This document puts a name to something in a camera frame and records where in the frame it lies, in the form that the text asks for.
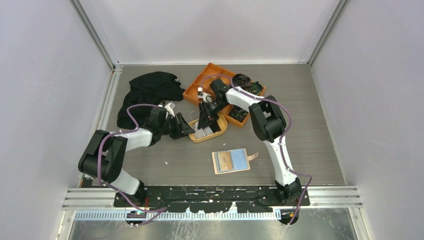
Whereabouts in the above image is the dark brown rolled tie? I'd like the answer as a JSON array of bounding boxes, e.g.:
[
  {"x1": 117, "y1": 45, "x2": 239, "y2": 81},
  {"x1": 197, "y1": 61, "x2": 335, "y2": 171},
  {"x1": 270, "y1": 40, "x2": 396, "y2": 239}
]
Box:
[{"x1": 231, "y1": 73, "x2": 252, "y2": 89}]

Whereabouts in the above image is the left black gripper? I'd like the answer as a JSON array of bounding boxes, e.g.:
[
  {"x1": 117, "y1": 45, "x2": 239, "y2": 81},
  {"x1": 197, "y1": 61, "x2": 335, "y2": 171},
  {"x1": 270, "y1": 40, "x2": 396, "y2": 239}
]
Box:
[{"x1": 159, "y1": 112, "x2": 195, "y2": 140}]

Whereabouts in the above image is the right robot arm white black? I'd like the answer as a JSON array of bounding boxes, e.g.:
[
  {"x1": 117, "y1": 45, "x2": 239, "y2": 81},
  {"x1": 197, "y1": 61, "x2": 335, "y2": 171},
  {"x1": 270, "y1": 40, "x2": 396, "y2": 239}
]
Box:
[{"x1": 197, "y1": 78, "x2": 305, "y2": 206}]

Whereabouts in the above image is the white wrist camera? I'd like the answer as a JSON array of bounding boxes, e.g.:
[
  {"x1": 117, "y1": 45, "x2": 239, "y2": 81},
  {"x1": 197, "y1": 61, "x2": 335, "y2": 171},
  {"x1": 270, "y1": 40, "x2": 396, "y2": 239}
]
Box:
[
  {"x1": 163, "y1": 101, "x2": 176, "y2": 117},
  {"x1": 197, "y1": 87, "x2": 213, "y2": 103}
]

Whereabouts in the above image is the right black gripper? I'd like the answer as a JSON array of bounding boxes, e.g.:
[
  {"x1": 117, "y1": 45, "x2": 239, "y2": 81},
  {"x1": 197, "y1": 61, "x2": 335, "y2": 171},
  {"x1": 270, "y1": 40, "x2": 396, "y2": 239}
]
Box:
[{"x1": 197, "y1": 98, "x2": 227, "y2": 131}]

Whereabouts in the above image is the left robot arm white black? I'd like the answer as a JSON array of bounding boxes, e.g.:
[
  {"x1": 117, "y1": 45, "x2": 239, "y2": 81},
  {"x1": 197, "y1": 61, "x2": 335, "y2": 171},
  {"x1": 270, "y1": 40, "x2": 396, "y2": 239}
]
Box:
[{"x1": 77, "y1": 104, "x2": 195, "y2": 207}]

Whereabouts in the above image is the aluminium front frame rail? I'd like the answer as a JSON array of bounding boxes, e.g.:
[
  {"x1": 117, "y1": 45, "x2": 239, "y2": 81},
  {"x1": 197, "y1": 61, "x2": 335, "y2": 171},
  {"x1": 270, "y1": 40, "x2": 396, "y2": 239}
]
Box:
[{"x1": 62, "y1": 186, "x2": 363, "y2": 225}]

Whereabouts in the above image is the yellow credit card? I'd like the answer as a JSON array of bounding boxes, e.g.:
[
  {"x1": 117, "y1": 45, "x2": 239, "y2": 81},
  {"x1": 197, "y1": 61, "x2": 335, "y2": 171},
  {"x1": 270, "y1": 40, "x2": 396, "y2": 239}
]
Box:
[{"x1": 214, "y1": 151, "x2": 233, "y2": 173}]

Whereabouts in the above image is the green yellow rolled tie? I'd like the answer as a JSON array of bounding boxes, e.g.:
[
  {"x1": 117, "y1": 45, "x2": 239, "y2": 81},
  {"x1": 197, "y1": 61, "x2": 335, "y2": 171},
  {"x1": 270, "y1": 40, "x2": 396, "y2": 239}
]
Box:
[{"x1": 228, "y1": 106, "x2": 248, "y2": 123}]

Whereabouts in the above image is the orange oval tray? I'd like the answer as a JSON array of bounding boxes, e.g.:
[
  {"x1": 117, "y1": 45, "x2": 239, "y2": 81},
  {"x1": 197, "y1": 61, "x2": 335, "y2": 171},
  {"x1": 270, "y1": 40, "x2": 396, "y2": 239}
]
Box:
[{"x1": 188, "y1": 113, "x2": 228, "y2": 143}]

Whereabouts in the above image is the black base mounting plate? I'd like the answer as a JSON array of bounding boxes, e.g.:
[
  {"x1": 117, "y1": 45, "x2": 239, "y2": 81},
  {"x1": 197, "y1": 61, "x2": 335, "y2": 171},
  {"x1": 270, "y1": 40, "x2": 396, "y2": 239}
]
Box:
[{"x1": 113, "y1": 185, "x2": 310, "y2": 214}]

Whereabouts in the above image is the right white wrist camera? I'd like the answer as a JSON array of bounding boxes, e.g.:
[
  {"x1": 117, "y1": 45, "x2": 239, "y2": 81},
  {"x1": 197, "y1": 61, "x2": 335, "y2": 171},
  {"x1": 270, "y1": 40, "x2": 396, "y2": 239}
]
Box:
[{"x1": 197, "y1": 87, "x2": 213, "y2": 103}]

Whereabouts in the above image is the green patterned rolled tie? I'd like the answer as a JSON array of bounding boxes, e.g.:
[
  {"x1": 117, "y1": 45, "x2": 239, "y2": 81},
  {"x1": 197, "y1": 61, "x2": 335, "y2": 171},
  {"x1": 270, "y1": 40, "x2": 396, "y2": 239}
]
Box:
[{"x1": 245, "y1": 81, "x2": 264, "y2": 96}]

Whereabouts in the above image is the black cloth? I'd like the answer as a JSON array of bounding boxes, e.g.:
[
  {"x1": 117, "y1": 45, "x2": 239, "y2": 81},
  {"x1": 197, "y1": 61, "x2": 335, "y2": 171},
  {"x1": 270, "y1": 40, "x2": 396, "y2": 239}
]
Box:
[{"x1": 116, "y1": 71, "x2": 185, "y2": 130}]

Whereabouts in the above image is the beige card holder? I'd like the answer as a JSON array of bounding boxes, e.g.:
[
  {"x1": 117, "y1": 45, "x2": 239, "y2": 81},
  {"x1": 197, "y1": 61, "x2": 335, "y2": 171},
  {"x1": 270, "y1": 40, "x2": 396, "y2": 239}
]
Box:
[{"x1": 211, "y1": 148, "x2": 259, "y2": 175}]

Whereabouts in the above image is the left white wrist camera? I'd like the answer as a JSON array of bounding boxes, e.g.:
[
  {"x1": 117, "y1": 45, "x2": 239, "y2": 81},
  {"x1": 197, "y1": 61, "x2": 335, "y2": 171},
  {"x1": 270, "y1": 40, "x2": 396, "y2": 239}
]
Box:
[{"x1": 163, "y1": 101, "x2": 176, "y2": 117}]

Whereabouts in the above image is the right credit card in tray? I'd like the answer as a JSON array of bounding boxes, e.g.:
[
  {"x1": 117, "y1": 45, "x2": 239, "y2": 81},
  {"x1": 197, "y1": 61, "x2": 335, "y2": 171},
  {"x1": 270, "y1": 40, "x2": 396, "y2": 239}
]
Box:
[{"x1": 193, "y1": 121, "x2": 213, "y2": 140}]

